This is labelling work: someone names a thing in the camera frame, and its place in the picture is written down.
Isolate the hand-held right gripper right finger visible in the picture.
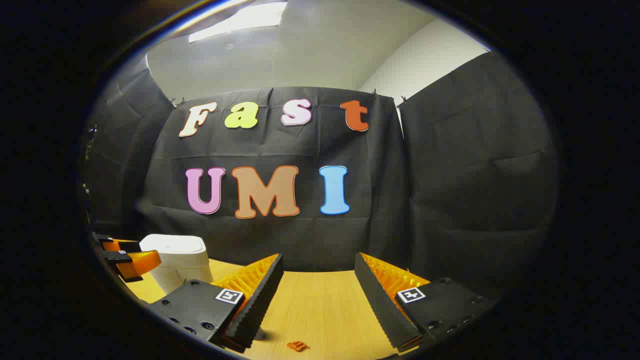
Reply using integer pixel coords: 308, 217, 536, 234
354, 251, 500, 354

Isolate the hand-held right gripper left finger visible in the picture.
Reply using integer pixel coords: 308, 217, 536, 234
149, 253, 284, 353

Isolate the white desktop garbage bin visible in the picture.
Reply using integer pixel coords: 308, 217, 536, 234
139, 234, 214, 295

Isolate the wooden desktop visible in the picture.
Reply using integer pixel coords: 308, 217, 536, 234
120, 257, 436, 360

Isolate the black backdrop cloth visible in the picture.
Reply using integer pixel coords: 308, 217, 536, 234
82, 50, 558, 301

